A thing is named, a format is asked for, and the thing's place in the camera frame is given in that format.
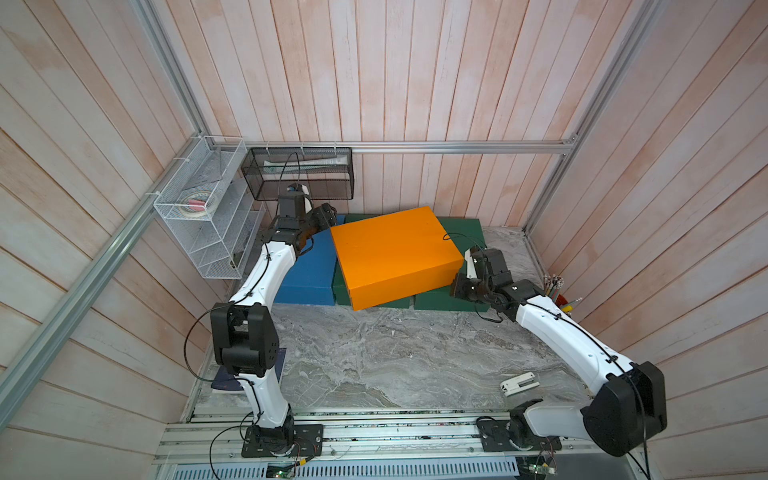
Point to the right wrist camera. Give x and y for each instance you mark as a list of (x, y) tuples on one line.
[(470, 261)]

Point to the tape roll in shelf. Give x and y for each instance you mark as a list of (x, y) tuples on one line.
[(198, 204)]

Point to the paper in mesh basket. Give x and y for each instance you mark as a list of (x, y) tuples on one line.
[(300, 166)]

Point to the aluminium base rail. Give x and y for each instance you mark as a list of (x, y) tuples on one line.
[(388, 443)]

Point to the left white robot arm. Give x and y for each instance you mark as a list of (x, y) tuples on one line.
[(245, 339)]

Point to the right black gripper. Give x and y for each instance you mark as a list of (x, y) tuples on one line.
[(458, 284)]

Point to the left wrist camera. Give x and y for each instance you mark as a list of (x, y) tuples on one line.
[(303, 189)]

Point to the white wire wall shelf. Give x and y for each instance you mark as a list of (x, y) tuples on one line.
[(218, 245)]

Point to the orange shoebox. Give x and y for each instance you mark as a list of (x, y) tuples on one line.
[(394, 256)]

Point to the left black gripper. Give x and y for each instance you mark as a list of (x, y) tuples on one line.
[(327, 218)]

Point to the blue shoebox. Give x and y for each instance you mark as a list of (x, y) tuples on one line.
[(309, 281)]

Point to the white stapler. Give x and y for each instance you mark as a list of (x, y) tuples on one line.
[(519, 384)]

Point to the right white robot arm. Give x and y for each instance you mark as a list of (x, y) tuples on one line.
[(628, 399)]

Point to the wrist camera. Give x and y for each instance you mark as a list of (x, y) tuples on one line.
[(303, 189), (470, 261)]

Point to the dark blue notebook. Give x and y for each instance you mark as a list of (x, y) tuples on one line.
[(225, 382)]

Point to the black mesh wall basket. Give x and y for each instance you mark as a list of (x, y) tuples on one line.
[(338, 185)]

